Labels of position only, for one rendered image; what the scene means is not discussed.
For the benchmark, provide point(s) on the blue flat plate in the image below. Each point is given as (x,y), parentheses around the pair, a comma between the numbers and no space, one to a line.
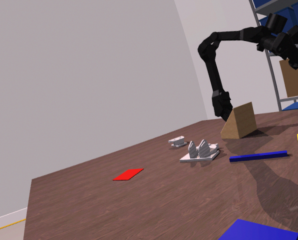
(246,230)

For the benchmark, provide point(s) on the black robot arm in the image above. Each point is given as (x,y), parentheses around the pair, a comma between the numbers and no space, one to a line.
(260,34)

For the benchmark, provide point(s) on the blue long thin bar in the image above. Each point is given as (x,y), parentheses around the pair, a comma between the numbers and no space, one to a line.
(258,156)

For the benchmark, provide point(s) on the white metal plate with two holes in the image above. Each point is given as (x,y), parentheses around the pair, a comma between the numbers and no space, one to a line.
(179,139)

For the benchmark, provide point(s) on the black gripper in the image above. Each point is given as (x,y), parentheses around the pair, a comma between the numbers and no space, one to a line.
(283,46)

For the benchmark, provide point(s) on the red flat plate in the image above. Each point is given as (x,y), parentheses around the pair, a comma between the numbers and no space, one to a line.
(128,174)

